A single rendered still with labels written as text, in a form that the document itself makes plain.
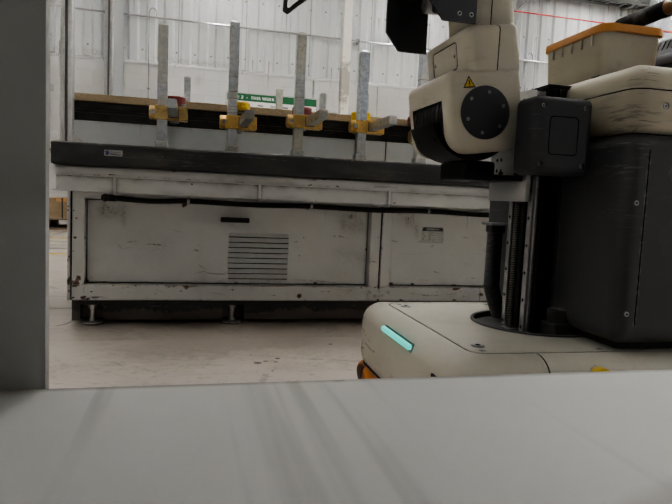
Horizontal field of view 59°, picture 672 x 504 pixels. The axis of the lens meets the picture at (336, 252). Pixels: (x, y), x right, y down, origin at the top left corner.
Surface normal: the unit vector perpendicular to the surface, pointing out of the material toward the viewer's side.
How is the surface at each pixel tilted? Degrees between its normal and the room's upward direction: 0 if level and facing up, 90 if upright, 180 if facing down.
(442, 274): 92
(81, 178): 90
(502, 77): 90
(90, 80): 90
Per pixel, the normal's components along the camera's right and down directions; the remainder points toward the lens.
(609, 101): -0.97, -0.03
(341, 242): 0.24, 0.10
